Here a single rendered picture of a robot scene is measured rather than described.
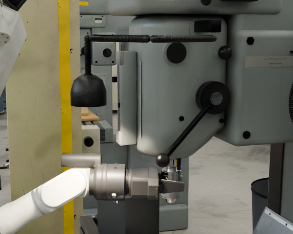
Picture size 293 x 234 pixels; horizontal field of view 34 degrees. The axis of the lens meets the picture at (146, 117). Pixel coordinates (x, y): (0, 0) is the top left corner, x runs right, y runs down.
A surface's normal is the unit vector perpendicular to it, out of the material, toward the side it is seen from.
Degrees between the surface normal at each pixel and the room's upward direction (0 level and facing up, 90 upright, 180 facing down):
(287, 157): 90
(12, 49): 86
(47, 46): 90
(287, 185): 90
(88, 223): 0
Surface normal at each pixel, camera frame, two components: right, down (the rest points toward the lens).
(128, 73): 0.30, 0.17
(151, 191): 0.00, 0.18
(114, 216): -0.88, 0.08
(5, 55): 0.93, 0.00
